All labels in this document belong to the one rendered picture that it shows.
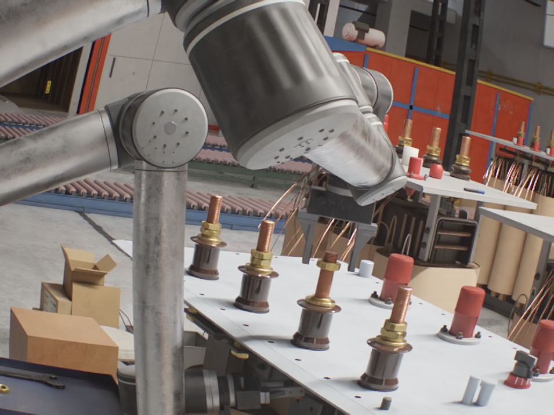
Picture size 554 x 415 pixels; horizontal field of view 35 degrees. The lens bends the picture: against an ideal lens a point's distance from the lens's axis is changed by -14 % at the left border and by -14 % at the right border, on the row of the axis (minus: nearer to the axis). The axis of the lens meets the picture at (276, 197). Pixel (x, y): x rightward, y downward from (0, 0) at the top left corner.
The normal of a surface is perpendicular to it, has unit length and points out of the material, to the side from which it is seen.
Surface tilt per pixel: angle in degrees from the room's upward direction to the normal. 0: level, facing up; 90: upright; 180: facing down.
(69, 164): 105
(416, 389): 0
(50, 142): 58
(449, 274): 90
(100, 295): 81
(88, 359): 90
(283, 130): 113
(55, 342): 90
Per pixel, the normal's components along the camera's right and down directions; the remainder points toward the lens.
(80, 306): 0.50, 0.06
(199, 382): 0.09, -0.62
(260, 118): -0.46, 0.04
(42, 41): 0.41, 0.58
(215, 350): -0.86, -0.10
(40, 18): 0.31, 0.22
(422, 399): 0.19, -0.97
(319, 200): 0.00, 0.14
